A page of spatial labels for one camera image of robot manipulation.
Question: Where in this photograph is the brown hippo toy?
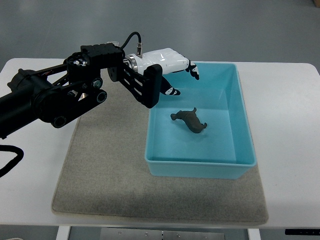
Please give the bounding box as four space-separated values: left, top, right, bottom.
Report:
170 107 208 134

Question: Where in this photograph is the blue plastic box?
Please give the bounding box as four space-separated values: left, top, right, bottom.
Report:
145 62 257 179

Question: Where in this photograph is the grey felt mat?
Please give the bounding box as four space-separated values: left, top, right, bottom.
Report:
51 83 269 226

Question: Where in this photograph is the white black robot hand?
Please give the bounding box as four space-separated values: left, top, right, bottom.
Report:
123 48 200 80

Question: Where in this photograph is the black table control panel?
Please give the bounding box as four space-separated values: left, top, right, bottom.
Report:
285 228 320 236

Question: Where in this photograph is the metal table base plate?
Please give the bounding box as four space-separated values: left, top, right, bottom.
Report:
99 228 226 240

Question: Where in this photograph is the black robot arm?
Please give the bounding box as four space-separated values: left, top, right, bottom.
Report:
0 43 163 139

